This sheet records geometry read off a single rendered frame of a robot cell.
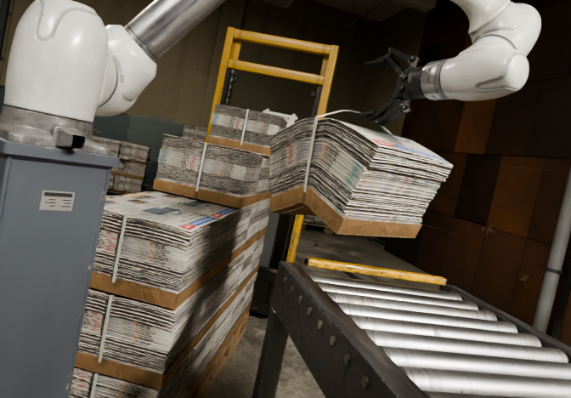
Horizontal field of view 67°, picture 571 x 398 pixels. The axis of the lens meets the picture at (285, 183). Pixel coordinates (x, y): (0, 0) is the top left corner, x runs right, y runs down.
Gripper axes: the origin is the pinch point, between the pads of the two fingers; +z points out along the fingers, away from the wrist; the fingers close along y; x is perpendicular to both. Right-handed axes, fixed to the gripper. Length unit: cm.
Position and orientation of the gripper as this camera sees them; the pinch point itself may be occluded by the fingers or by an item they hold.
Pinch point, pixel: (366, 89)
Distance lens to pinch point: 123.0
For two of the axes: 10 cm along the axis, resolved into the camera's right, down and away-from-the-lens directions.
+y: -1.8, 9.8, -0.2
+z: -5.8, -0.9, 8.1
